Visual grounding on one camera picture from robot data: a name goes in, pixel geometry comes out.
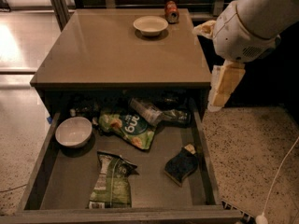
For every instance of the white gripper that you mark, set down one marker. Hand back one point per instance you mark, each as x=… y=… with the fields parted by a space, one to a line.
x=241 y=36

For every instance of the green jalapeno chip bag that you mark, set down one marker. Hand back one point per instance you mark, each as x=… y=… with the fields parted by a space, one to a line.
x=112 y=188

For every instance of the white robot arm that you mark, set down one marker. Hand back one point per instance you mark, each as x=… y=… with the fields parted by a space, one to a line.
x=267 y=18

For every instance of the white bowl on counter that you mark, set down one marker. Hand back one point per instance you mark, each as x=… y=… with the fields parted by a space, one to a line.
x=150 y=25

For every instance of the grey cabinet with counter top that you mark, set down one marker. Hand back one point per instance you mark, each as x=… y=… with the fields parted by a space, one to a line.
x=100 y=49

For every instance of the green snack bag white logo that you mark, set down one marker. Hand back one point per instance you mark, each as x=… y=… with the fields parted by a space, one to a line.
x=129 y=126

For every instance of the dark crumpled bag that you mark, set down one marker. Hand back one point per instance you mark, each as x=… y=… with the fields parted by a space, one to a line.
x=83 y=106

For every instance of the white bowl in drawer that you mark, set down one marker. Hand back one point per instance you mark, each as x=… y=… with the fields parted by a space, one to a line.
x=74 y=132

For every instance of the open grey top drawer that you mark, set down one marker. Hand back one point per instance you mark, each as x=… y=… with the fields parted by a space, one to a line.
x=60 y=185

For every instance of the orange soda can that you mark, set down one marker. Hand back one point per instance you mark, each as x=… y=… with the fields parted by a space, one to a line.
x=171 y=12

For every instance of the clear plastic water bottle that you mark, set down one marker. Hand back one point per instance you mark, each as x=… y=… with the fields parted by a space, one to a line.
x=147 y=110

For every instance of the blue yellow sponge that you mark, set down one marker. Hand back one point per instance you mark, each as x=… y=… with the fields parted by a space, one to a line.
x=182 y=165

